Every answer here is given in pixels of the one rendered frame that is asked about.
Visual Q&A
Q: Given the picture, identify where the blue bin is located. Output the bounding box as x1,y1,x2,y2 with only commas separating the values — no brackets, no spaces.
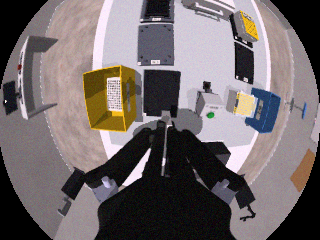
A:
245,87,281,134

